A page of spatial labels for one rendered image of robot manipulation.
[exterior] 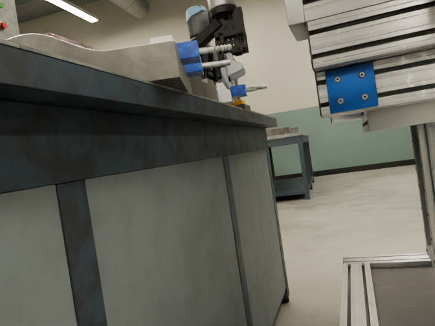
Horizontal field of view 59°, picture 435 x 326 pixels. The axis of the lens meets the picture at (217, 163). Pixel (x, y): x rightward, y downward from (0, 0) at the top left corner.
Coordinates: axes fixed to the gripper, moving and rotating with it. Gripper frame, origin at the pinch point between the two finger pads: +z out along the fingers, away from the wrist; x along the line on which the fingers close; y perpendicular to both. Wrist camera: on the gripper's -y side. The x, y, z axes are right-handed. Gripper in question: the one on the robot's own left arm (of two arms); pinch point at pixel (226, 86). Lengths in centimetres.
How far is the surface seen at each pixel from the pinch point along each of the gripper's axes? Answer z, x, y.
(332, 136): 13, 635, 104
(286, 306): 86, 59, 4
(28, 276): 27, -71, -13
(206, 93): 1.4, -2.7, -5.4
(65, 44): -1, -52, -17
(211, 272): 43.7, -22.4, -6.6
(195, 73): 1.9, -30.8, -1.9
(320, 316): 86, 46, 17
